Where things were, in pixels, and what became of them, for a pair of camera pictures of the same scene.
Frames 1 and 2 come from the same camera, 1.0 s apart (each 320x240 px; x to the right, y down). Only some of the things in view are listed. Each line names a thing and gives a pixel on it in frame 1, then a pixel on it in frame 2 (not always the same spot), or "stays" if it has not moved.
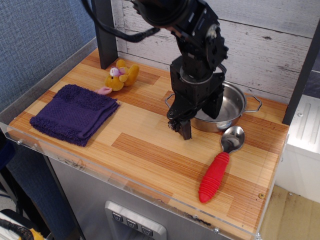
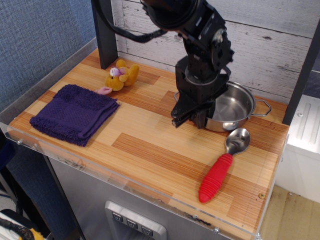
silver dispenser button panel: x=125 y=223 stays
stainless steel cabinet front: x=87 y=193 stays
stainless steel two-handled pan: x=166 y=100 -> x=233 y=109
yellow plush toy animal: x=120 y=76 stays
